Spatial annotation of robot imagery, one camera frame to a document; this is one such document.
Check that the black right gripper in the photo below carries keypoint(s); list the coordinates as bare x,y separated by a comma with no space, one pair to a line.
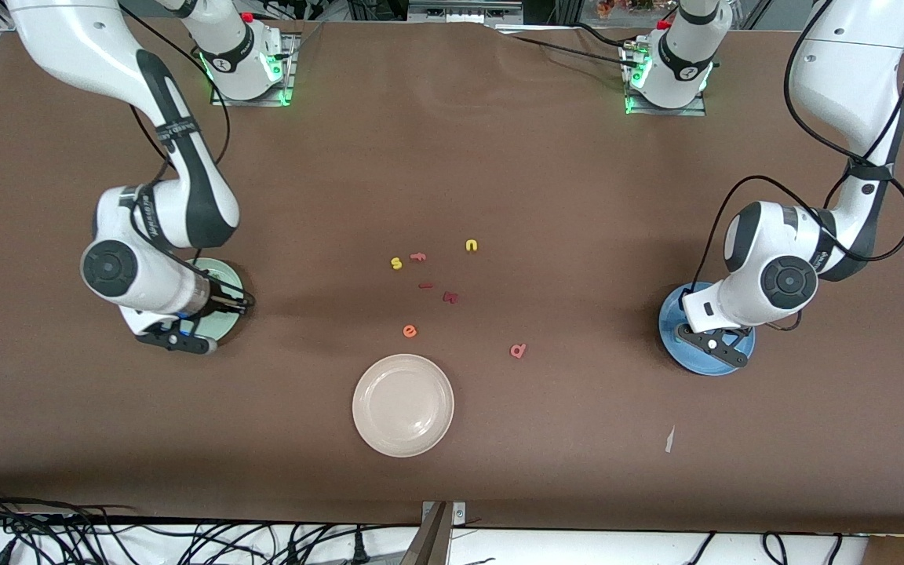
222,299

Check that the pink foam letter d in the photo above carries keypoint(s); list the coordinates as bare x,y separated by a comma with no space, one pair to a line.
518,351

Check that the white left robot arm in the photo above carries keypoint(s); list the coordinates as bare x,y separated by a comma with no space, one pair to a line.
781,275

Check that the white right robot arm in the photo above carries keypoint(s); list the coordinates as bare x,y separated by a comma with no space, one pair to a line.
122,267

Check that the green plate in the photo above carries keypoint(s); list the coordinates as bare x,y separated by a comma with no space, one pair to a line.
231,281

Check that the beige plate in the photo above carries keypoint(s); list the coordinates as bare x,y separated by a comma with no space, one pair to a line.
403,405

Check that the brown table cover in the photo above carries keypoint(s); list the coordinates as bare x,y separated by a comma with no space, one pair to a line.
499,157

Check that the grey metal box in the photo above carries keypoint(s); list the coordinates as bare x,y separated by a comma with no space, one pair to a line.
464,9

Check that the small grey paper scrap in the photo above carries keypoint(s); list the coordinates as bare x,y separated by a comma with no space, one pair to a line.
669,439

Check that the blue plate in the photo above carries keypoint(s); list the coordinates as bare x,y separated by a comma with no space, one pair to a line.
699,366

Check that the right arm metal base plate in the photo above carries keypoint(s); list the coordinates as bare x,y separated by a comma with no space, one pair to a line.
283,86

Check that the metal table bracket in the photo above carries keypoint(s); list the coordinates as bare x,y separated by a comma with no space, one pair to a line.
432,534

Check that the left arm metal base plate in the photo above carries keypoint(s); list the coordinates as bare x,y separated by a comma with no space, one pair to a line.
699,108

